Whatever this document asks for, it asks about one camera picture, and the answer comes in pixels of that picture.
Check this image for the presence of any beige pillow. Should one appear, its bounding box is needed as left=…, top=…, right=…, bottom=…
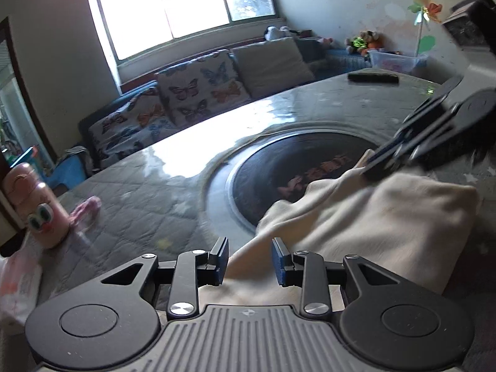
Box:
left=230, top=37, right=315, bottom=97

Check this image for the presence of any pile of small plush toys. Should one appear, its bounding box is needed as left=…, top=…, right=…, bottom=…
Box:
left=345, top=30, right=384, bottom=55

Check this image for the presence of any black and white plush toy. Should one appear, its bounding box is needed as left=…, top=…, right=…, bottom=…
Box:
left=264, top=26, right=299, bottom=41

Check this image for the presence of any cream shirt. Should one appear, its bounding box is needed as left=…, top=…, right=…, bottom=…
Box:
left=223, top=149, right=479, bottom=307

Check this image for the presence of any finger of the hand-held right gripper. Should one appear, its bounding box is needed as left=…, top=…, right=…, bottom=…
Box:
left=393, top=75, right=463, bottom=140
left=362, top=110, right=466, bottom=181

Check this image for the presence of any colourful pinwheel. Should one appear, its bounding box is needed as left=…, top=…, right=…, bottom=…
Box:
left=408, top=0, right=443, bottom=57

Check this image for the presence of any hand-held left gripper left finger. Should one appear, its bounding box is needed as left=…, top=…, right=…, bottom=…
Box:
left=100, top=236, right=230, bottom=319

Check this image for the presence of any white plastic bag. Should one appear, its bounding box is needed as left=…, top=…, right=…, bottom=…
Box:
left=0, top=236, right=43, bottom=324

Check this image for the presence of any black remote control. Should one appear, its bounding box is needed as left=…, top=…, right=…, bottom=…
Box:
left=348, top=70, right=400, bottom=85

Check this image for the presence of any clear plastic storage box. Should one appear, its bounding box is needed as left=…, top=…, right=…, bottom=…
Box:
left=367, top=48, right=429, bottom=74

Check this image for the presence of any grey cloth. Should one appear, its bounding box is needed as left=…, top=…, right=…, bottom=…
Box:
left=62, top=145, right=94, bottom=171

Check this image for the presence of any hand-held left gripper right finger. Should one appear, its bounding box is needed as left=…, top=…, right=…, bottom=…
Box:
left=270, top=237, right=401, bottom=319

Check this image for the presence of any dark blue sofa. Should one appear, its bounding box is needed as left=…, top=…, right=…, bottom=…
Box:
left=77, top=39, right=373, bottom=167

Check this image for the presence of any pink cartoon face bottle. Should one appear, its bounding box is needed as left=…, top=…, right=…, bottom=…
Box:
left=0, top=162, right=70, bottom=249

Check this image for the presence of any pink hair tie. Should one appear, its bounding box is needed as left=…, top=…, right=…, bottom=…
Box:
left=69, top=196, right=102, bottom=225

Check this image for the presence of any butterfly print pillow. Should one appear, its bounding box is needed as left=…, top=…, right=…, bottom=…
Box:
left=88, top=95, right=181, bottom=159
left=155, top=50, right=252, bottom=126

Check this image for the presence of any window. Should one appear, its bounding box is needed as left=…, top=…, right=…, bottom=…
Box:
left=83, top=0, right=285, bottom=63

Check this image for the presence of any dark wooden door frame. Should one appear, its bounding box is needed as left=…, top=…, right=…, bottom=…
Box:
left=0, top=17, right=59, bottom=241

